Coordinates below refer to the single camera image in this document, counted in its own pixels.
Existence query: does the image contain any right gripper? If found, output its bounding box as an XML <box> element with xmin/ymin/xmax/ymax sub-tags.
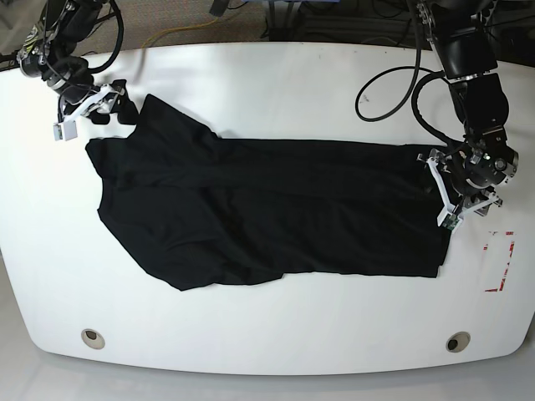
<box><xmin>58</xmin><ymin>79</ymin><xmax>139</xmax><ymax>125</ymax></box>

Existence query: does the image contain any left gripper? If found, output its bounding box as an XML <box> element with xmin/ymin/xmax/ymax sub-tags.
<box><xmin>417</xmin><ymin>148</ymin><xmax>502</xmax><ymax>221</ymax></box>

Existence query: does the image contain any black T-shirt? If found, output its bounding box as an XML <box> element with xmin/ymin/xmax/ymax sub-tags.
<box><xmin>85</xmin><ymin>95</ymin><xmax>451</xmax><ymax>291</ymax></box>

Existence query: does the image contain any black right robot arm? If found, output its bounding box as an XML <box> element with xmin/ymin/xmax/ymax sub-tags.
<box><xmin>16</xmin><ymin>1</ymin><xmax>139</xmax><ymax>125</ymax></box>

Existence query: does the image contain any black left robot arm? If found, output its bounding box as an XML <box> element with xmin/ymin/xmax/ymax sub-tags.
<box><xmin>410</xmin><ymin>1</ymin><xmax>518</xmax><ymax>231</ymax></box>

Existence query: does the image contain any red tape rectangle marking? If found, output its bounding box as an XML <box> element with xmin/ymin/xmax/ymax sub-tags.
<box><xmin>481</xmin><ymin>231</ymin><xmax>516</xmax><ymax>293</ymax></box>

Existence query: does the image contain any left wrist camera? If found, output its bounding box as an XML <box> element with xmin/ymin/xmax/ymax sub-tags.
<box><xmin>436</xmin><ymin>209</ymin><xmax>463</xmax><ymax>232</ymax></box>

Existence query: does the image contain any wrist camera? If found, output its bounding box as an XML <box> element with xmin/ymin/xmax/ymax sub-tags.
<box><xmin>53</xmin><ymin>121</ymin><xmax>78</xmax><ymax>141</ymax></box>
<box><xmin>436</xmin><ymin>209</ymin><xmax>463</xmax><ymax>232</ymax></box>

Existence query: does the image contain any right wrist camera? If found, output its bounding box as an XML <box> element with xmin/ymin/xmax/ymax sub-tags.
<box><xmin>53</xmin><ymin>121</ymin><xmax>78</xmax><ymax>141</ymax></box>

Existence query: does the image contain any right table cable grommet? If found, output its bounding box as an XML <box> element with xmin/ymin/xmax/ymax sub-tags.
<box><xmin>446</xmin><ymin>332</ymin><xmax>471</xmax><ymax>353</ymax></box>

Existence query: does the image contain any table cable grommet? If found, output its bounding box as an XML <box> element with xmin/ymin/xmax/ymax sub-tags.
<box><xmin>81</xmin><ymin>328</ymin><xmax>105</xmax><ymax>350</ymax></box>
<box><xmin>446</xmin><ymin>332</ymin><xmax>471</xmax><ymax>353</ymax></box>

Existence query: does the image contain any black cable loop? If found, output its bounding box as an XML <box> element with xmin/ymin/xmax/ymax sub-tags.
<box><xmin>355</xmin><ymin>65</ymin><xmax>444</xmax><ymax>123</ymax></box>

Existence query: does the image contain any left table cable grommet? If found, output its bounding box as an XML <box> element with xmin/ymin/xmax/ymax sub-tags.
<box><xmin>81</xmin><ymin>328</ymin><xmax>105</xmax><ymax>350</ymax></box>

